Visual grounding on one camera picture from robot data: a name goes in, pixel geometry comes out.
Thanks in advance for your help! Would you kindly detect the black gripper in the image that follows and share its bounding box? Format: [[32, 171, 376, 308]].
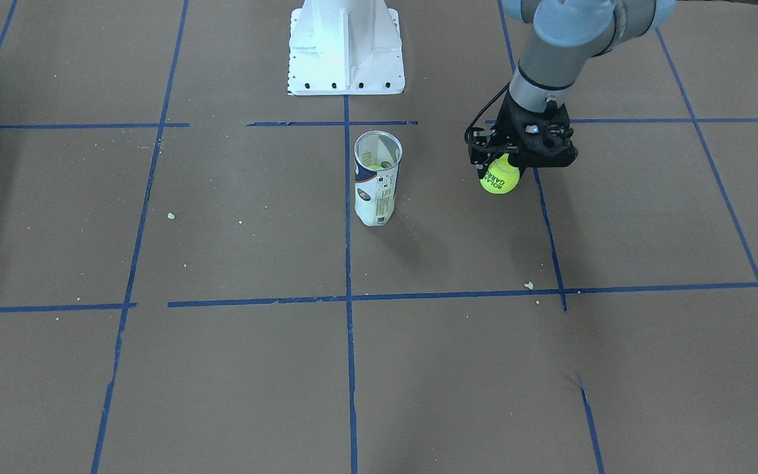
[[494, 96, 578, 169]]

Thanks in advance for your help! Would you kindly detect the white tennis ball can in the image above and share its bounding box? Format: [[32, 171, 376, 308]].
[[354, 131, 403, 227]]

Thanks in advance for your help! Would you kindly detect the yellow tennis ball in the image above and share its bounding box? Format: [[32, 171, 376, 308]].
[[479, 153, 523, 195]]

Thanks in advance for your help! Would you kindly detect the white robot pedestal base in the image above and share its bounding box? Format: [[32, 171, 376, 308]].
[[287, 1, 406, 96]]

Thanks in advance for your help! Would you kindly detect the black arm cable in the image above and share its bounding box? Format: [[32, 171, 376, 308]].
[[463, 82, 511, 149]]

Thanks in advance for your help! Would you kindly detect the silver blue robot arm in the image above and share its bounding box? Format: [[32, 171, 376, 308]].
[[493, 1, 674, 170]]

